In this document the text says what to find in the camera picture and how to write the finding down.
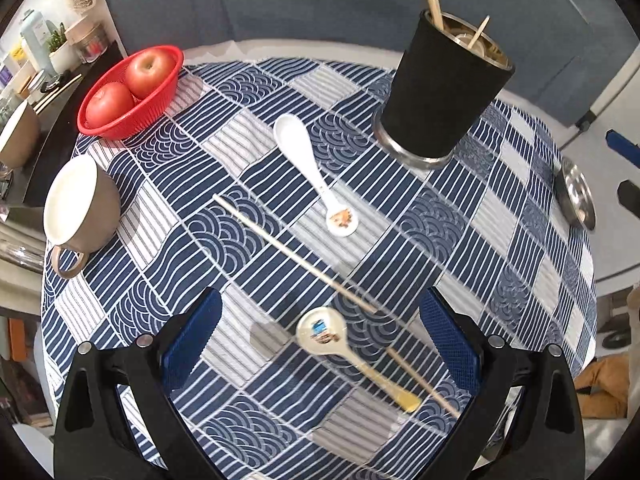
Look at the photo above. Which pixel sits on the red plastic basket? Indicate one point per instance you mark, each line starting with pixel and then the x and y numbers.
pixel 150 106

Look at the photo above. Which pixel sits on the brown mug white inside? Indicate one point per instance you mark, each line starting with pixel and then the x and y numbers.
pixel 22 140
pixel 100 210

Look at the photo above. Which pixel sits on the grey fabric backdrop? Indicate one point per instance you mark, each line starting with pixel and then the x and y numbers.
pixel 300 5

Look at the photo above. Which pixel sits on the glass jar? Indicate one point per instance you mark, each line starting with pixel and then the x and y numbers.
pixel 91 44

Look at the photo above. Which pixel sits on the wooden chopstick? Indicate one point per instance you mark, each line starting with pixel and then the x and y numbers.
pixel 290 249
pixel 479 31
pixel 437 5
pixel 425 385
pixel 431 7

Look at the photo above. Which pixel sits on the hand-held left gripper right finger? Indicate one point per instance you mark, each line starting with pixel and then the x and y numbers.
pixel 450 345

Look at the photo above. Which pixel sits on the small potted plant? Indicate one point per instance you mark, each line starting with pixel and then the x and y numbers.
pixel 59 52

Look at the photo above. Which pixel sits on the steel plate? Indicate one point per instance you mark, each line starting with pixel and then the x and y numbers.
pixel 575 195

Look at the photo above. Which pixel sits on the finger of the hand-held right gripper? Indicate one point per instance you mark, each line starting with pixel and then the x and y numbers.
pixel 630 195
pixel 622 144

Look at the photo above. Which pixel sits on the wall socket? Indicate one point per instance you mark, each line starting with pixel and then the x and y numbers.
pixel 586 120

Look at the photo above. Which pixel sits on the blue patterned tablecloth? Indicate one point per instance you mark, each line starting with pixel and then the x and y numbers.
pixel 450 240

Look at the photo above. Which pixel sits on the dark side table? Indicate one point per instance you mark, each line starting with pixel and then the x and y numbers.
pixel 57 125

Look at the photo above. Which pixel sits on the white bottle with grey cap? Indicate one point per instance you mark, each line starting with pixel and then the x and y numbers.
pixel 35 35

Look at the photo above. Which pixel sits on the black utensil holder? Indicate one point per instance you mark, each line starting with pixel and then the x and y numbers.
pixel 435 95

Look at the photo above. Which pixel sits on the plain white ceramic spoon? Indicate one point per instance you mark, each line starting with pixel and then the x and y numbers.
pixel 292 132

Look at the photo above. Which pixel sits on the red apple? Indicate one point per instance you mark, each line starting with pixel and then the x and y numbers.
pixel 150 72
pixel 107 105

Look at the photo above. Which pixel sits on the tan cloth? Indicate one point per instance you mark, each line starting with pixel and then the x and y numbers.
pixel 600 385

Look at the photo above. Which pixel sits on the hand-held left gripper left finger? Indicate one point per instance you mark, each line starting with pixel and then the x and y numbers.
pixel 192 340

